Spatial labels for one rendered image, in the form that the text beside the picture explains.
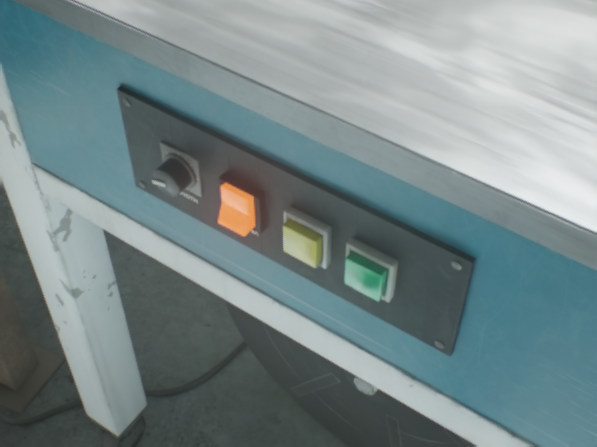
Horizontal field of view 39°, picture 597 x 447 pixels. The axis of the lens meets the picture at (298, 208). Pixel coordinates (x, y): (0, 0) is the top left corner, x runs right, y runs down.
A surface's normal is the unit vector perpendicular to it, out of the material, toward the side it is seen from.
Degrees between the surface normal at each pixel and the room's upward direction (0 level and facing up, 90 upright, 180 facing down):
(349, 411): 90
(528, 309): 90
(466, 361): 90
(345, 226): 90
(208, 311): 0
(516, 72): 0
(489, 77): 0
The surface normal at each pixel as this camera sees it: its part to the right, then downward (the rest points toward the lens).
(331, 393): -0.57, 0.60
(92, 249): 0.82, 0.42
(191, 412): 0.00, -0.68
